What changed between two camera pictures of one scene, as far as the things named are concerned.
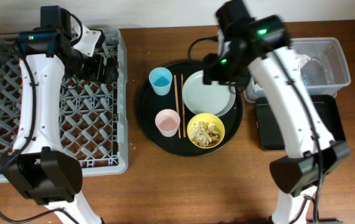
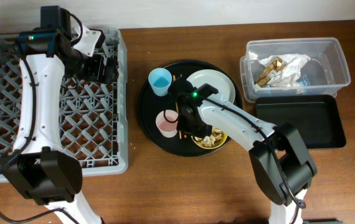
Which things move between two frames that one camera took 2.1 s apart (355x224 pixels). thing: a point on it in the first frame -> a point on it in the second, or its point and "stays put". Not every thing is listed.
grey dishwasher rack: (93, 116) stays put
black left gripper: (98, 74) stays put
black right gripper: (212, 73) -> (207, 129)
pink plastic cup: (167, 121) stays put
